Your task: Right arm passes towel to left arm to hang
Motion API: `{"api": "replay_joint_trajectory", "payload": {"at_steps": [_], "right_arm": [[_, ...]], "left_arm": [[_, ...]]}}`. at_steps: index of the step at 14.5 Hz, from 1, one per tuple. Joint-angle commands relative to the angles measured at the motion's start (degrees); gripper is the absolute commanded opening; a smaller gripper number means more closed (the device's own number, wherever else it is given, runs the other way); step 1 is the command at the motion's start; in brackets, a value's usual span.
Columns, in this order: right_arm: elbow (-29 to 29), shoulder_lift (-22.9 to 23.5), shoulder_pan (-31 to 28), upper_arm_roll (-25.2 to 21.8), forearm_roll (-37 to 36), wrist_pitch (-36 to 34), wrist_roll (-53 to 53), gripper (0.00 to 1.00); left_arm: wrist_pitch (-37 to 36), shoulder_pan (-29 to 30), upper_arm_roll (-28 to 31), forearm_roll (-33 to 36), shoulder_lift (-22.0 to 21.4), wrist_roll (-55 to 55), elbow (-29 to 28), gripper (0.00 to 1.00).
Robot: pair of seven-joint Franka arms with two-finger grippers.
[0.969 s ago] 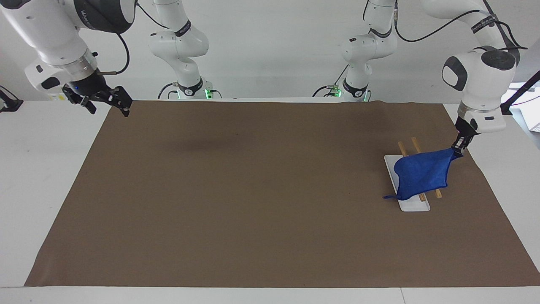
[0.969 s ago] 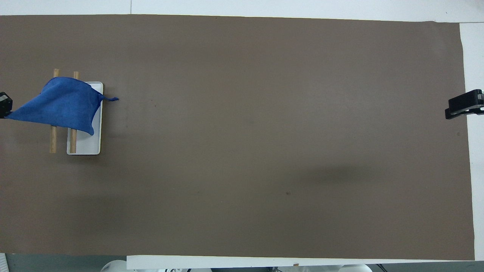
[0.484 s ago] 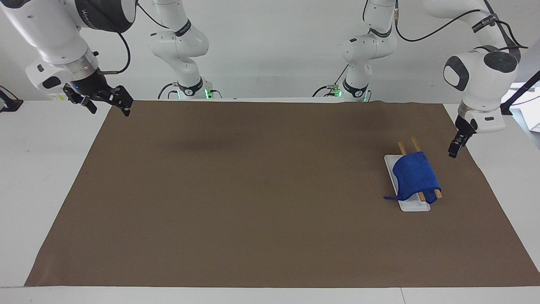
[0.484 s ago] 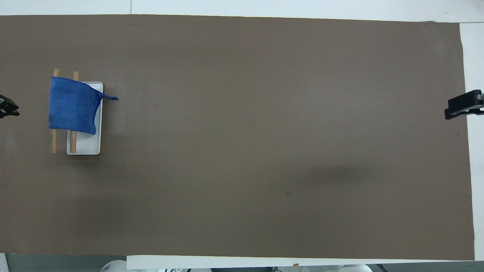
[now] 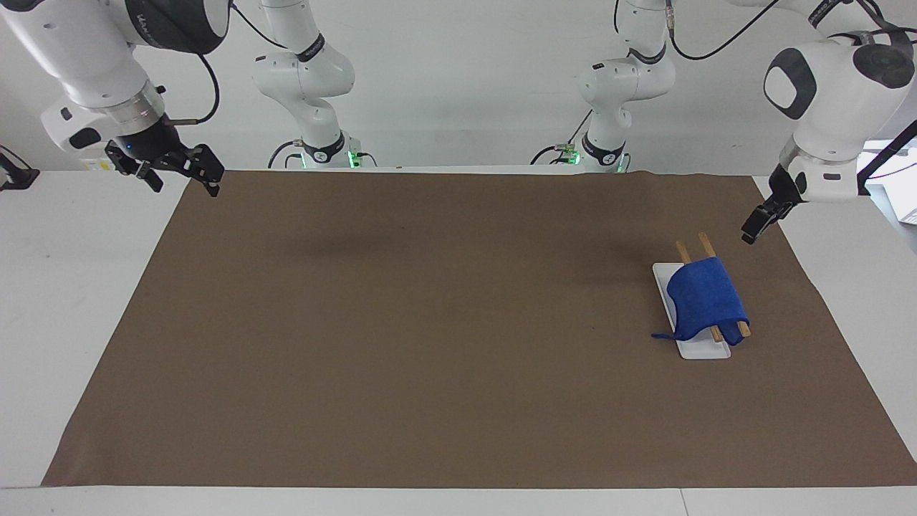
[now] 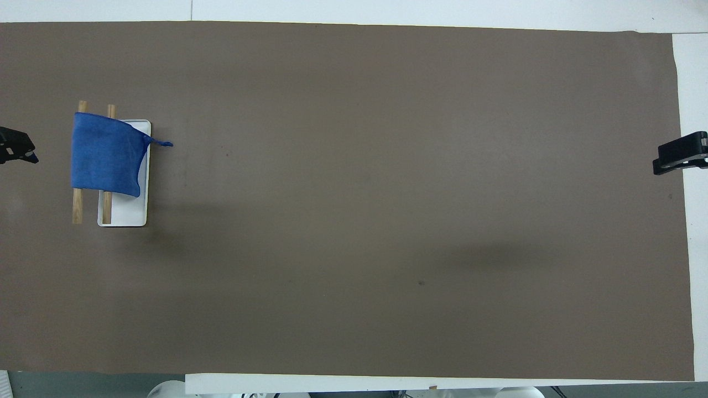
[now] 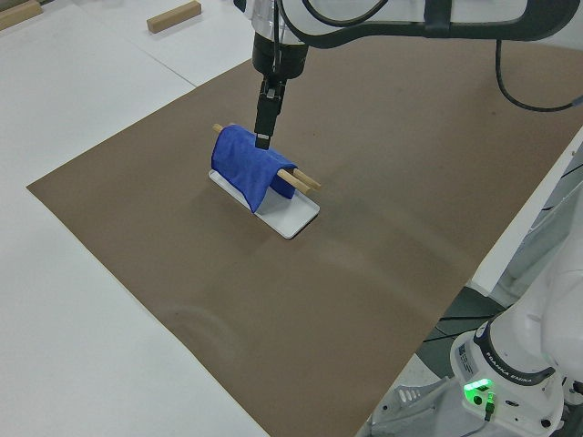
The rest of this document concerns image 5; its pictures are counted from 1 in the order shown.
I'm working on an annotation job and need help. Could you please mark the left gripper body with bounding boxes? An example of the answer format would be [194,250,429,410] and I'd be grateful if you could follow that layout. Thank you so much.
[769,163,807,209]

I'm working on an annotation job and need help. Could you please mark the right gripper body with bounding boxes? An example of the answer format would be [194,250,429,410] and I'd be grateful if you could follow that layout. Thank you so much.
[115,113,190,171]

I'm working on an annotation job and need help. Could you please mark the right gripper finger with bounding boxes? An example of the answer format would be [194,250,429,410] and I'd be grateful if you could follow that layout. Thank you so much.
[172,143,226,199]
[105,139,165,194]

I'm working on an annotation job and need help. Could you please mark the blue towel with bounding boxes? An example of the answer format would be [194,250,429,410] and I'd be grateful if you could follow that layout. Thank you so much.
[651,258,751,348]

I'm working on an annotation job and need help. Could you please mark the black stand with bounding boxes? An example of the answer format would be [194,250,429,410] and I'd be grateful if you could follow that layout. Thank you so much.
[0,144,41,192]
[856,119,917,198]

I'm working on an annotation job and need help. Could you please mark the black cable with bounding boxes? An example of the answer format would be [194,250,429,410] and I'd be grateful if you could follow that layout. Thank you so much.
[268,139,306,170]
[666,0,783,62]
[530,142,580,167]
[231,2,289,51]
[171,54,221,127]

